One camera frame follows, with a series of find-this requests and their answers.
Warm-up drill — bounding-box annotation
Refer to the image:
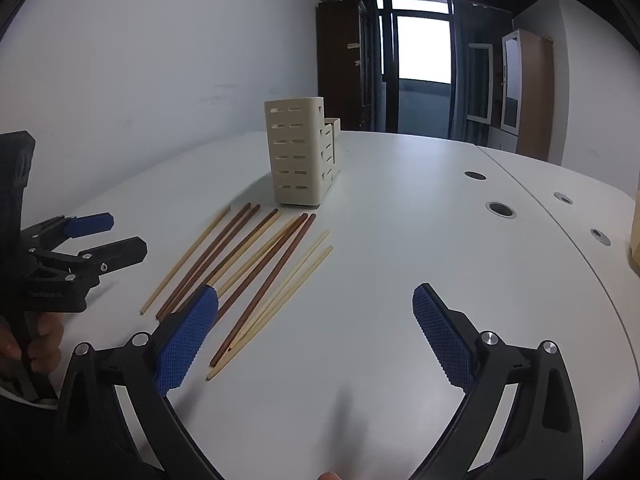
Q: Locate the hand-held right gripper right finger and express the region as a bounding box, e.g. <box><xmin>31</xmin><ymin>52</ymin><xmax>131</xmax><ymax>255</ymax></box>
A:
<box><xmin>410</xmin><ymin>282</ymin><xmax>585</xmax><ymax>480</ymax></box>

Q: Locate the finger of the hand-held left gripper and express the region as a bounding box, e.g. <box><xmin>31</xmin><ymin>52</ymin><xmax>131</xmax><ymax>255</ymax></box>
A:
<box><xmin>22</xmin><ymin>212</ymin><xmax>115</xmax><ymax>250</ymax></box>
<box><xmin>31</xmin><ymin>236</ymin><xmax>148</xmax><ymax>281</ymax></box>

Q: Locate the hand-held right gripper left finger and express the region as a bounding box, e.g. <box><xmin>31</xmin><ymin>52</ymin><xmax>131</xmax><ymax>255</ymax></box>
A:
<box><xmin>52</xmin><ymin>284</ymin><xmax>226</xmax><ymax>480</ymax></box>

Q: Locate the cream plastic utensil holder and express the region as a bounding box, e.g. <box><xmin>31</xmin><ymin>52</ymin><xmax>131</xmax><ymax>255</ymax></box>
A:
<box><xmin>264</xmin><ymin>98</ymin><xmax>342</xmax><ymax>209</ymax></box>

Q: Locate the person's left hand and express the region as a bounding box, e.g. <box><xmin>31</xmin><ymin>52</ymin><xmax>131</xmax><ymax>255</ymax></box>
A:
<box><xmin>0</xmin><ymin>310</ymin><xmax>66</xmax><ymax>376</ymax></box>

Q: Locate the white low cabinet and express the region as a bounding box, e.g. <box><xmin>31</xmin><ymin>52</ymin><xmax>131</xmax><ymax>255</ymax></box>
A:
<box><xmin>487</xmin><ymin>125</ymin><xmax>521</xmax><ymax>153</ymax></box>

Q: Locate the tan box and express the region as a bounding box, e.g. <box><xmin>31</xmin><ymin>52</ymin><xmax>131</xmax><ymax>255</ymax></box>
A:
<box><xmin>627</xmin><ymin>205</ymin><xmax>640</xmax><ymax>276</ymax></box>

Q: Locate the blue curtain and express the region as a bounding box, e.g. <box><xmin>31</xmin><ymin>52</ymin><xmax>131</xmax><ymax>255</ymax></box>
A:
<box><xmin>450</xmin><ymin>0</ymin><xmax>501</xmax><ymax>143</ymax></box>
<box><xmin>366</xmin><ymin>7</ymin><xmax>387</xmax><ymax>133</ymax></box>

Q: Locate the wooden cabinet with glass door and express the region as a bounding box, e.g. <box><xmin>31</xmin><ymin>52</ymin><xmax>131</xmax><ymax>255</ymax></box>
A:
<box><xmin>500</xmin><ymin>29</ymin><xmax>556</xmax><ymax>161</ymax></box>

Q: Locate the white framed open window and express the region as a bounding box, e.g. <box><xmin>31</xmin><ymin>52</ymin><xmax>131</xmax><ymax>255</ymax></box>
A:
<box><xmin>467</xmin><ymin>42</ymin><xmax>496</xmax><ymax>123</ymax></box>

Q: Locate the dark brown wardrobe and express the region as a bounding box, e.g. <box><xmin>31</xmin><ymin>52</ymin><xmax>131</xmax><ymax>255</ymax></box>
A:
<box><xmin>316</xmin><ymin>0</ymin><xmax>386</xmax><ymax>133</ymax></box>

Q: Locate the glass balcony door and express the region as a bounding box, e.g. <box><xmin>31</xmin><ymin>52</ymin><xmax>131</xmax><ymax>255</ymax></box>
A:
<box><xmin>377</xmin><ymin>0</ymin><xmax>456</xmax><ymax>140</ymax></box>

